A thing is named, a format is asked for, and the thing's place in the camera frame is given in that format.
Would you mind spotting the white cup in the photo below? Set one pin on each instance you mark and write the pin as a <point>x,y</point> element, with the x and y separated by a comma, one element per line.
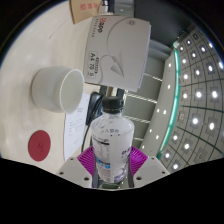
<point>53,88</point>

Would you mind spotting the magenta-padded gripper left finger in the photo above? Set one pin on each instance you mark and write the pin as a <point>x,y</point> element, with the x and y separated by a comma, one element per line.
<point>75,170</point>

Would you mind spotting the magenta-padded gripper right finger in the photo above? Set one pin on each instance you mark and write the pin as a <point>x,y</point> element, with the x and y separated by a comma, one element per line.
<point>150,170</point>

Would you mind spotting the flat round red coaster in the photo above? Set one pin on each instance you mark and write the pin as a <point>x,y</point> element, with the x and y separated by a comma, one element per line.
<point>39,145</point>

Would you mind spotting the group of ceiling lights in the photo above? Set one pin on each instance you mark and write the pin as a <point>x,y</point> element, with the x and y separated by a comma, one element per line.
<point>195,120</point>

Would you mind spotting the white paper carton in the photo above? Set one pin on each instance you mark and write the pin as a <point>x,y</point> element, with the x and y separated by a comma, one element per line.
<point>123,50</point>

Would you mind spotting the clear black-capped drink bottle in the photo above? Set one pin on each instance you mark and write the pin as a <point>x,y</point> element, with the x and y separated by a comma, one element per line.
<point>111,143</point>

